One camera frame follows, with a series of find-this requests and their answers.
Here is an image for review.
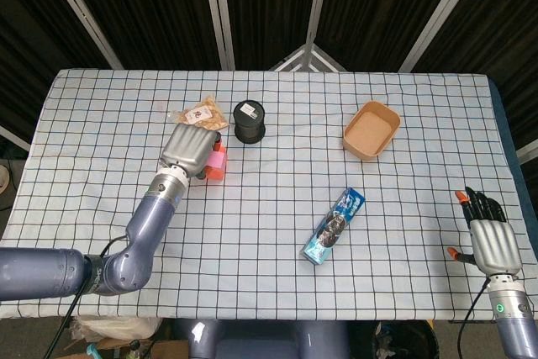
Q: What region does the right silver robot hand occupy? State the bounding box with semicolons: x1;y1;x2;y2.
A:
447;185;521;278

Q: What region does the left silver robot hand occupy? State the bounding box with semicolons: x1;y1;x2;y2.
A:
158;122;223;180

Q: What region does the small pink cube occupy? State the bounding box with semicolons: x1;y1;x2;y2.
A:
205;151;226;171

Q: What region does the orange foam cube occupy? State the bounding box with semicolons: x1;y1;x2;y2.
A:
204;142;229;182

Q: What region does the clear peanut snack packet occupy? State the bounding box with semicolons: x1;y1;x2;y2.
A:
169;97;230;131

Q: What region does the black mesh pen holder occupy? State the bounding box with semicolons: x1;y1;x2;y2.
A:
233;99;267;144

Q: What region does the white checkered tablecloth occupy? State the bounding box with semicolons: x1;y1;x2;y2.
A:
0;67;538;321

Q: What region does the black trash bin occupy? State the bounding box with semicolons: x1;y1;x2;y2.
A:
369;319;440;359

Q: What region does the white triangular screen foot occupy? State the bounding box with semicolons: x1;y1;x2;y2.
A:
270;42;346;73

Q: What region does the blue cookie package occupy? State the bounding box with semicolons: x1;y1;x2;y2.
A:
299;187;366;267

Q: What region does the brown paper bowl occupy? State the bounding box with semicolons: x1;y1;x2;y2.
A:
342;101;402;163

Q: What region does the white plastic bag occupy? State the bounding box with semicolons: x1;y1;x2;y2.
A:
69;316;163;346

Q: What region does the brown cardboard box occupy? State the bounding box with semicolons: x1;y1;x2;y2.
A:
62;337;190;359

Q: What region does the blue-grey robot torso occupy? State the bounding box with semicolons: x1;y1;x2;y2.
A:
187;318;352;359

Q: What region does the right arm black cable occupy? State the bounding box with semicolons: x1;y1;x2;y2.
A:
456;278;492;359

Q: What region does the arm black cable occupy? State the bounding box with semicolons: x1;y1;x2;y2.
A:
456;278;492;359
41;235;127;359

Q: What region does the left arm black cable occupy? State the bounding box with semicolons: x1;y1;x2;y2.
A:
41;235;127;359

